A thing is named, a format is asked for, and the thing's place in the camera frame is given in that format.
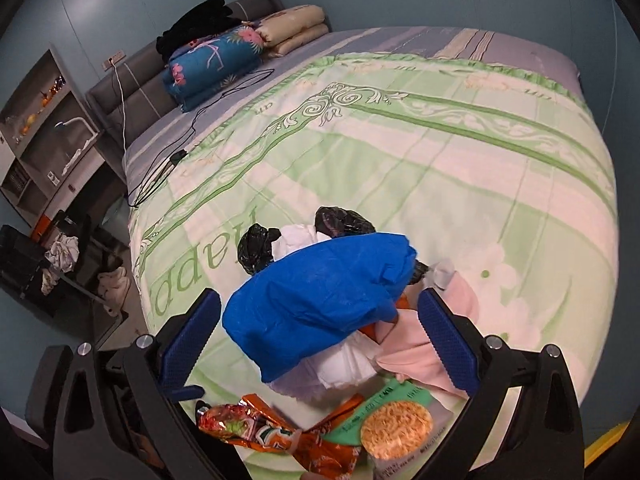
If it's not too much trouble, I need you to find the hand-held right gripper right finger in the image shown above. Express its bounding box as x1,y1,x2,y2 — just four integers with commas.
417,287,586,480

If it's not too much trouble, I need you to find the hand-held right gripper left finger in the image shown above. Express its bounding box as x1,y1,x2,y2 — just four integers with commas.
52,287,251,480

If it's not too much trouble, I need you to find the pink grey cloth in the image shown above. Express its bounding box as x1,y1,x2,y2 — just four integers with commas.
375,260,481,396

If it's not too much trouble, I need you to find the blue plastic bag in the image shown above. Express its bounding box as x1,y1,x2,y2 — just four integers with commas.
222,231,420,382

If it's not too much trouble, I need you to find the small orange plastic piece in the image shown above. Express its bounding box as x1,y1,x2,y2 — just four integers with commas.
361,296,408,343

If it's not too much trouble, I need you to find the shiny orange snack wrapper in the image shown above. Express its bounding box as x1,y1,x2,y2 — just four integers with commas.
197,394,301,456

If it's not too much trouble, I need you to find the green instant noodle packet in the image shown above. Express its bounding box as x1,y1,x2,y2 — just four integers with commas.
325,379,456,480

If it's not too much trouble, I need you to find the beige towel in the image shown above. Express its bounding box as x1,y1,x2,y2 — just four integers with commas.
97,267,131,311

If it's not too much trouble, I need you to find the black plastic bag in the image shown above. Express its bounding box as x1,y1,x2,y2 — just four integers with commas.
314,206,376,238
237,224,282,276

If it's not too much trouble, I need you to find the crumpled white paper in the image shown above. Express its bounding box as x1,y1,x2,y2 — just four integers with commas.
265,332,378,403

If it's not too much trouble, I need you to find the white tissue paper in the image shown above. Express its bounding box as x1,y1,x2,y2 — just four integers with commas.
272,224,321,261

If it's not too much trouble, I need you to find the white grey crumpled cloth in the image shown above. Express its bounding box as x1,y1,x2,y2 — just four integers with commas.
40,235,81,296

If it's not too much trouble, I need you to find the orange plastic wrapper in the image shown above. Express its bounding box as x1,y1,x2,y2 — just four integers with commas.
292,394,368,480

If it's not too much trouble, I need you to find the yellow band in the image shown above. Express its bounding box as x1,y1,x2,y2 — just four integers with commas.
585,422,631,466

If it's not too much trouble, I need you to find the black chair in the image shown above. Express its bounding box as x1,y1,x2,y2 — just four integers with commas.
0,224,96,311

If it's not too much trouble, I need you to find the green patterned quilt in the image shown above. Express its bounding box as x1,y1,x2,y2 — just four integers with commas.
122,55,621,480

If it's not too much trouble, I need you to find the white desk lamp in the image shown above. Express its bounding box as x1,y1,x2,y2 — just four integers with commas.
54,117,98,173

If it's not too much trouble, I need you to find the grey upholstered headboard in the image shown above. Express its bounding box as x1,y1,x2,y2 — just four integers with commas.
85,0,333,148

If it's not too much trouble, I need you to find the blue floral pillow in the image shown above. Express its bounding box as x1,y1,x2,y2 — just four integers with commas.
161,27,266,113

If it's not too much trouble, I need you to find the grey shelf unit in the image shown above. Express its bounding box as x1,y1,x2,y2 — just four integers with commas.
0,45,108,216

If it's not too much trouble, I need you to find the black garment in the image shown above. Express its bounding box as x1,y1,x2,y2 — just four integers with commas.
156,0,246,61

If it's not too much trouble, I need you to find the beige folded quilt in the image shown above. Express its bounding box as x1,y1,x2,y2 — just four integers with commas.
255,5,328,58

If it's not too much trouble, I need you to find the black cable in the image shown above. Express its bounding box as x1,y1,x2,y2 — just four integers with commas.
127,67,275,208

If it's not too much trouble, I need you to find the white cable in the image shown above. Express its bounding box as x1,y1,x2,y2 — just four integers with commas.
112,57,128,148

